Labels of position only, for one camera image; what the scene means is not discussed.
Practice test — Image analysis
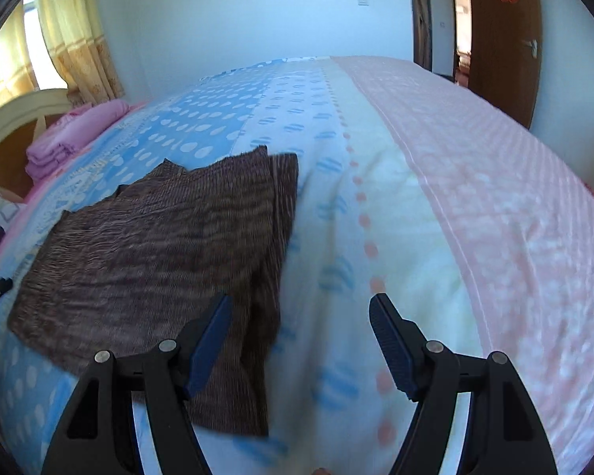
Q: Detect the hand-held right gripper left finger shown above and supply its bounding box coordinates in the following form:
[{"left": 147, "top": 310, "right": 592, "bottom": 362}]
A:
[{"left": 40, "top": 293, "right": 233, "bottom": 475}]

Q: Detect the cream and wood headboard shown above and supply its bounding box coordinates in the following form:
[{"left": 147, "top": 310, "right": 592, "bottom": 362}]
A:
[{"left": 0, "top": 88, "right": 70, "bottom": 203}]

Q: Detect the brown knitted sweater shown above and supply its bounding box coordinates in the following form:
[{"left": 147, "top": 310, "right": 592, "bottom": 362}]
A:
[{"left": 7, "top": 145, "right": 299, "bottom": 439}]

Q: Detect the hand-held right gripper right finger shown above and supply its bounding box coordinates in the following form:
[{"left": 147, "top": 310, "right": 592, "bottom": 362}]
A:
[{"left": 369, "top": 293, "right": 560, "bottom": 475}]

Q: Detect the bed with patterned sheet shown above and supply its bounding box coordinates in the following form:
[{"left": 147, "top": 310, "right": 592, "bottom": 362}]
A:
[{"left": 0, "top": 54, "right": 594, "bottom": 475}]

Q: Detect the bright window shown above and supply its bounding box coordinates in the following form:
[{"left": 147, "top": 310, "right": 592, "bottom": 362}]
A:
[{"left": 22, "top": 0, "right": 57, "bottom": 91}]

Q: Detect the narrow yellow curtain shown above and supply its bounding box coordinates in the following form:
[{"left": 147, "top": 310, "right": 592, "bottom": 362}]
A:
[{"left": 36, "top": 0, "right": 126, "bottom": 106}]

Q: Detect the dark wooden door frame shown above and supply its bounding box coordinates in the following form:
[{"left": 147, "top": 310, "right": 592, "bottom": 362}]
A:
[{"left": 407, "top": 0, "right": 472, "bottom": 86}]

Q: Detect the folded pink quilt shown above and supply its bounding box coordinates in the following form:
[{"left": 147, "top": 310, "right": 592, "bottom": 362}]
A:
[{"left": 26, "top": 99, "right": 132, "bottom": 181}]

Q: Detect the brown wooden door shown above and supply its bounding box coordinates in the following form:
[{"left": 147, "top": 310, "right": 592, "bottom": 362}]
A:
[{"left": 465, "top": 0, "right": 543, "bottom": 129}]

